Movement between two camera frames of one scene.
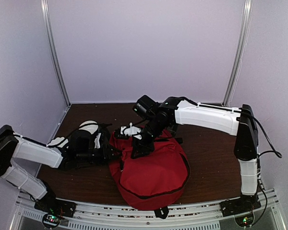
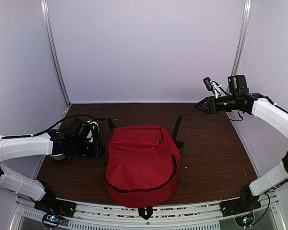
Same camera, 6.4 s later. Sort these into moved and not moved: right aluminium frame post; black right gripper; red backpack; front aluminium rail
Moved: red backpack; black right gripper
Not moved: right aluminium frame post; front aluminium rail
